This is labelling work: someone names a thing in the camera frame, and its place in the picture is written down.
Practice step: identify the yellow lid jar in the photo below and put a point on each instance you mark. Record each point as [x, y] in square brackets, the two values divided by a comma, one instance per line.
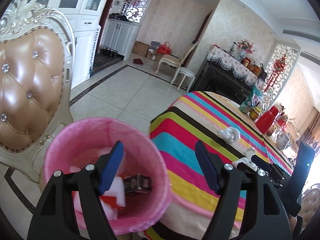
[254, 113]

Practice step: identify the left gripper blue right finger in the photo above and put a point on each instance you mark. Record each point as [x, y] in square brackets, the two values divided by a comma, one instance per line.
[210, 164]

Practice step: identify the white plastic bag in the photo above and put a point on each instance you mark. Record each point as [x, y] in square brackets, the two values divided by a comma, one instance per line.
[229, 135]

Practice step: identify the striped colourful tablecloth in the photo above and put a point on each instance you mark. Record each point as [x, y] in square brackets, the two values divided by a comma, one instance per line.
[225, 173]

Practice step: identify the green snack bag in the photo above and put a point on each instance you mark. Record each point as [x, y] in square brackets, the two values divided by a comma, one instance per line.
[254, 98]

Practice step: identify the red chinese knot ornament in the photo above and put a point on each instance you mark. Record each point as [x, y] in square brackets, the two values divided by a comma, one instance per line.
[278, 67]

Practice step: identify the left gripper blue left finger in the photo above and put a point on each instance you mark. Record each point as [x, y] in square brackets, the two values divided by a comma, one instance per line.
[107, 166]

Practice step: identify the red handbag on floor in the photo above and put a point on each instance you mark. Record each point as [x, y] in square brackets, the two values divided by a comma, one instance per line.
[164, 48]

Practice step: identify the black small product box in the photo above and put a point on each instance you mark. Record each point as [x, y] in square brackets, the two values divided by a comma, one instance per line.
[137, 184]

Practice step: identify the white low shoe cabinet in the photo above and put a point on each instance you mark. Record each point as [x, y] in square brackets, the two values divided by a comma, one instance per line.
[120, 36]

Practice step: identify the black piano with lace cover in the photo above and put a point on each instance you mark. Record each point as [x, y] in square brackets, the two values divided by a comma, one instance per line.
[222, 74]

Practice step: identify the blue white tall box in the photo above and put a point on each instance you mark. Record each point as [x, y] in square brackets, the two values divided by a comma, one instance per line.
[94, 47]

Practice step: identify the red thermos jug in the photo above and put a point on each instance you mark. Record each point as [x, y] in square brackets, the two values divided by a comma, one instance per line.
[267, 119]

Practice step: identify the ornate tan leather chair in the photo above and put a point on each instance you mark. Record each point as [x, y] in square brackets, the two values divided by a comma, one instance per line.
[37, 63]

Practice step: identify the white glass door cabinet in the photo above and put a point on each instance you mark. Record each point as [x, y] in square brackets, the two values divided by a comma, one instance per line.
[84, 16]

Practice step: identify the white round stool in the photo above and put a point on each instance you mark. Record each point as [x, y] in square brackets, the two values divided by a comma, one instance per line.
[186, 73]

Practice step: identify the pink lined trash bin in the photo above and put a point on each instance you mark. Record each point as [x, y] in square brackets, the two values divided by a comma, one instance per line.
[141, 156]

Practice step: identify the white foam wedge piece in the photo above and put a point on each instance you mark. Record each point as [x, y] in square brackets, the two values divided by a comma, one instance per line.
[117, 187]

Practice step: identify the pink flower vase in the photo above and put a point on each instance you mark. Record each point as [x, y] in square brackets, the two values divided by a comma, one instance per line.
[245, 47]

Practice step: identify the white carved lattice screen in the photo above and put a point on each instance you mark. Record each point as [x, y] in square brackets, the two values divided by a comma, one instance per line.
[292, 55]

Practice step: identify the white floral ceramic pitcher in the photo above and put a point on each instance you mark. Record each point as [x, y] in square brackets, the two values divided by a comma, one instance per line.
[283, 140]

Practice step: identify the cream dining chair far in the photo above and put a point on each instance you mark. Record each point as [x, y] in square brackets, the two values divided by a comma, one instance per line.
[176, 62]

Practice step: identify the cardboard box on floor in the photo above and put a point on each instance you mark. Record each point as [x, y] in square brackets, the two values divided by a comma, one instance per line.
[140, 48]

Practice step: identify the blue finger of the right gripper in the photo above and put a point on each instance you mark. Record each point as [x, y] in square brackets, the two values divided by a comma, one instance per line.
[261, 163]
[247, 167]

